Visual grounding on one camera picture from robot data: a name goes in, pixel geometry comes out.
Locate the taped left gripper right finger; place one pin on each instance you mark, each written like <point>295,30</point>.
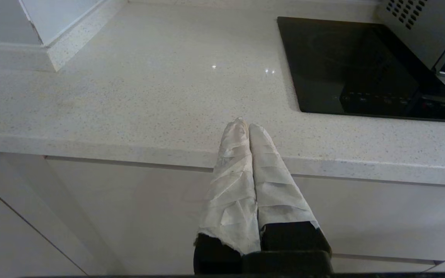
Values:
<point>280,200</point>

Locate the white cabinet door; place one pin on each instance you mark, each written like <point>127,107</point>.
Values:
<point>6,239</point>

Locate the white cabinet corner panel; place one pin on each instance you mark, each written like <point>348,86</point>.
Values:
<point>45,208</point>

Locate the black glass induction cooktop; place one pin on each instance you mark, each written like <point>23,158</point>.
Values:
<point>330,69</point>

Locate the silver Panasonic microwave oven body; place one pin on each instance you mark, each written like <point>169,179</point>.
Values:
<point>427,34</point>

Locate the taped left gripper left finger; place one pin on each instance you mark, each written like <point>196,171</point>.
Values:
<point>232,193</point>

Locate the white cabinet drawer front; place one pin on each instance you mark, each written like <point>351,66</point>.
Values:
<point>149,208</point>
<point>381,266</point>

